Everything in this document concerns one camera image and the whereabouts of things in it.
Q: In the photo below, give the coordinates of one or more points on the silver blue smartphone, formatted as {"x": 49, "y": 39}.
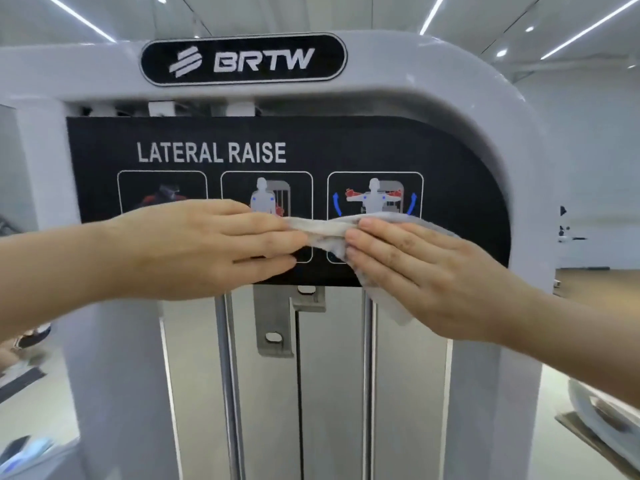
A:
{"x": 22, "y": 449}

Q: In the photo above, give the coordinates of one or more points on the brown cardboard sheet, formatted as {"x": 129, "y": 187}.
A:
{"x": 585, "y": 434}

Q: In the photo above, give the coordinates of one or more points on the black exercise instruction placard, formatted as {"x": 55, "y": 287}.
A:
{"x": 350, "y": 149}

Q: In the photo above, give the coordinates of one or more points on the white gym machine frame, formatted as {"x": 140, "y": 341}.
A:
{"x": 450, "y": 94}

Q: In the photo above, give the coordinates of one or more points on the person's right hand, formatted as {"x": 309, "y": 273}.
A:
{"x": 440, "y": 284}

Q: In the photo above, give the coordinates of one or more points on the white cleaning wipe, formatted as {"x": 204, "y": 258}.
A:
{"x": 325, "y": 232}

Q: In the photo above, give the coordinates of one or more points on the person's left hand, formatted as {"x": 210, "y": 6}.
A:
{"x": 200, "y": 249}

